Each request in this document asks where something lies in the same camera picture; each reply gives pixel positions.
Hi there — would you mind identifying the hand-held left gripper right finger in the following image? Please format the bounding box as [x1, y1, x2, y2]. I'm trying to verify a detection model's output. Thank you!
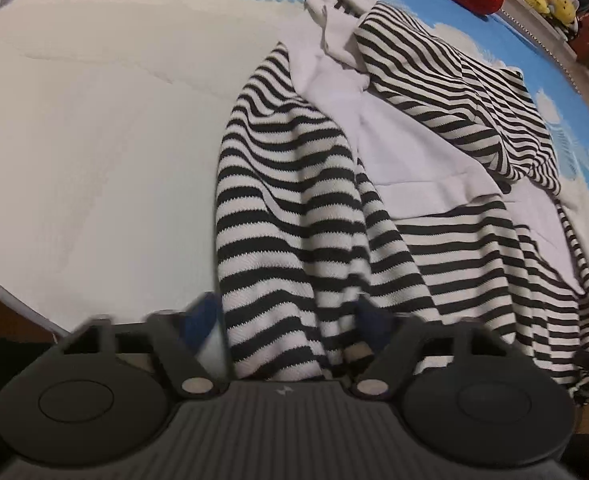
[349, 296, 512, 401]

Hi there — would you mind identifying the striped hooded sweater white vest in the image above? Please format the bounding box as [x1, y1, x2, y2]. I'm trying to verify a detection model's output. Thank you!
[213, 0, 589, 407]

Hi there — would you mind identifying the blue floral bed sheet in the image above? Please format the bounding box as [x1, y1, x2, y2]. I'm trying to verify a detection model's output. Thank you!
[0, 0, 589, 336]

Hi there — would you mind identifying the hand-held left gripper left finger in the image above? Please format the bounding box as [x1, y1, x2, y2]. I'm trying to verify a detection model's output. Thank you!
[54, 291, 228, 401]

